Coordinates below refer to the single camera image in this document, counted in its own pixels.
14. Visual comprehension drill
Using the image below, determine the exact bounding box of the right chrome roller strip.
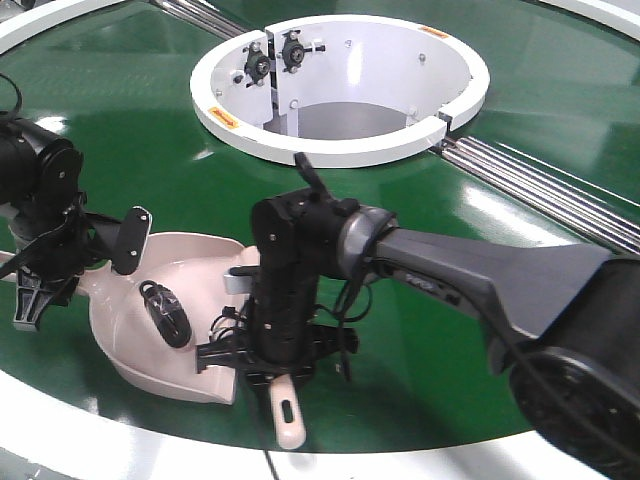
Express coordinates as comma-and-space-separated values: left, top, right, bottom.
439, 137, 639, 255

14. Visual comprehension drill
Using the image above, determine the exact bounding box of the black usb cable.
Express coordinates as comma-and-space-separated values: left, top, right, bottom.
138, 279, 194, 350

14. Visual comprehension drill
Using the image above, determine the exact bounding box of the left black bearing mount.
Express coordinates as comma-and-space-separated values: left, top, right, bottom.
244, 42, 271, 88

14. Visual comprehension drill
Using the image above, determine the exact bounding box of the right black bearing mount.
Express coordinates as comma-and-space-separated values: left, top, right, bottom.
281, 30, 305, 74

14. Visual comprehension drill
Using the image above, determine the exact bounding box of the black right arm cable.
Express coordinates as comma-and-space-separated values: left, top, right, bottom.
249, 152, 640, 480

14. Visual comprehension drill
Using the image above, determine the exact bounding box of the thin black cable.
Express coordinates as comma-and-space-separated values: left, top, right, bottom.
207, 305, 251, 346

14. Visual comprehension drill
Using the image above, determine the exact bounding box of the chrome roller strip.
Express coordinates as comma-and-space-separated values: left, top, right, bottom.
439, 137, 639, 255
150, 0, 249, 40

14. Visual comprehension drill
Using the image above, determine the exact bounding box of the front orange warning sticker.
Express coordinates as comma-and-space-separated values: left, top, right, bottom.
208, 107, 239, 129

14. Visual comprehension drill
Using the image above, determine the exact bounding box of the orange warning sticker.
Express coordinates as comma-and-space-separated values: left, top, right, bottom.
419, 25, 449, 39
208, 107, 239, 129

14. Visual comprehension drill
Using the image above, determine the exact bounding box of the far left white rim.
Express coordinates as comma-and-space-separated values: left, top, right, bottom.
1, 0, 122, 54

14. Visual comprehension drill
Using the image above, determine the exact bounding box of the pink hand brush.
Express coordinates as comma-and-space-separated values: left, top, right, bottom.
269, 374, 306, 450

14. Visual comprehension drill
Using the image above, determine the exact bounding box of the rear orange warning sticker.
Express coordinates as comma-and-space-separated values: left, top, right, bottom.
419, 25, 449, 39

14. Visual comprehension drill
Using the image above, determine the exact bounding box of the white central hub ring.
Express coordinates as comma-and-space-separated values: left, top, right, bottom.
189, 14, 491, 169

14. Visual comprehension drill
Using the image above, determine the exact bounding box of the far right white rim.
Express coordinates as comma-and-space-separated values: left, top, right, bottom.
543, 0, 639, 30

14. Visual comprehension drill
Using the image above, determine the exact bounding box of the white outer conveyor rim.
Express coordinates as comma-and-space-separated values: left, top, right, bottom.
1, 374, 599, 479

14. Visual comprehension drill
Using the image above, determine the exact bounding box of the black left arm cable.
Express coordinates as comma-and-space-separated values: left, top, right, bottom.
0, 72, 26, 124

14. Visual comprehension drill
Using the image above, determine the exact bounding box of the far chrome roller strip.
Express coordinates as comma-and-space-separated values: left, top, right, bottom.
150, 0, 249, 40

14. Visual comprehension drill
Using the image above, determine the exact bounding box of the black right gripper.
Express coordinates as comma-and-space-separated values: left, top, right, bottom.
195, 295, 359, 388

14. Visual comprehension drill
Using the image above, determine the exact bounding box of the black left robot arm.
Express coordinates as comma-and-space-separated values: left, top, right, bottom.
1, 118, 151, 331

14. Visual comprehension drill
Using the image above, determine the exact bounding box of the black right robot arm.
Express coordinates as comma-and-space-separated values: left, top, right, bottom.
196, 186, 639, 479

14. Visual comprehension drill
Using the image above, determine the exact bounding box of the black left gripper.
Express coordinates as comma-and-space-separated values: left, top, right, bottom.
1, 191, 152, 332

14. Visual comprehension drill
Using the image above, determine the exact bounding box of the black bearing mount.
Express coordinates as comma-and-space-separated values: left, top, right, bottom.
281, 30, 305, 74
244, 42, 271, 88

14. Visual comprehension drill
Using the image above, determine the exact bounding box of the pink plastic dustpan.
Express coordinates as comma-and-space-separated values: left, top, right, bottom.
0, 230, 264, 406

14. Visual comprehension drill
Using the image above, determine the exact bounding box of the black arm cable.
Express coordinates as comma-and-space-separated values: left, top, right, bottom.
249, 152, 640, 480
0, 72, 26, 124

